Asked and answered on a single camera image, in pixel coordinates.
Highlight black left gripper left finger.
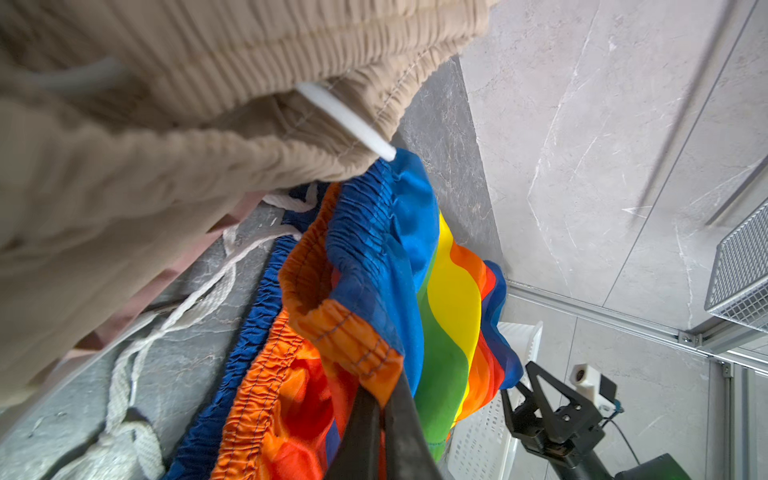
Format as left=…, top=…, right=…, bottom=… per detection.
left=324, top=389, right=381, bottom=480

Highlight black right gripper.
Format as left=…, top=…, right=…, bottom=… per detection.
left=499, top=361, right=605, bottom=468

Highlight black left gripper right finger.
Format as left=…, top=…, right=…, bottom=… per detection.
left=384, top=373, right=442, bottom=480

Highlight multicolour orange blue shorts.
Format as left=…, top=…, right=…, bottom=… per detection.
left=50, top=148, right=524, bottom=480

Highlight pink drawstring shorts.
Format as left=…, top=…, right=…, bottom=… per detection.
left=47, top=192, right=266, bottom=383

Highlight beige shorts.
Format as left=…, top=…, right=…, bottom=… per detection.
left=1, top=1, right=493, bottom=407

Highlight white plastic laundry basket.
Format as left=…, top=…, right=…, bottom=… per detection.
left=446, top=322, right=543, bottom=479

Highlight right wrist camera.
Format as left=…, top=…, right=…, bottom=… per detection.
left=570, top=364, right=623, bottom=416

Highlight white wire wall basket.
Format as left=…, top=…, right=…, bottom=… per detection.
left=704, top=203, right=767, bottom=333

